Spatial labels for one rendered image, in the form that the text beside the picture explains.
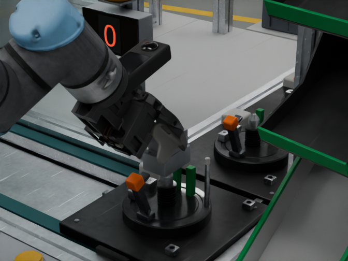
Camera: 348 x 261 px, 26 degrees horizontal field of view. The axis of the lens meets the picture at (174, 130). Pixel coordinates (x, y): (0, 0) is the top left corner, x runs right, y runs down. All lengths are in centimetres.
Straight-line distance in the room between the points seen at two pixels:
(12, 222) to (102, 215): 14
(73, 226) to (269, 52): 117
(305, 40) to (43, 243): 49
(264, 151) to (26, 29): 62
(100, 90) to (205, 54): 127
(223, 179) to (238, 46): 101
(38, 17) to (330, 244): 46
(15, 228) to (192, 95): 82
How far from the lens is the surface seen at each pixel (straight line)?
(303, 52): 99
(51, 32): 85
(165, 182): 116
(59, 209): 132
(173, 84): 197
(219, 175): 131
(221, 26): 235
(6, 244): 117
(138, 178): 109
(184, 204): 118
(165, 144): 107
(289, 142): 90
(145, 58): 103
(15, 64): 88
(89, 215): 120
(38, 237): 119
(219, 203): 123
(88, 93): 94
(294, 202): 104
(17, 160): 150
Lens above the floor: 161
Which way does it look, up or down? 26 degrees down
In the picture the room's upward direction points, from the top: straight up
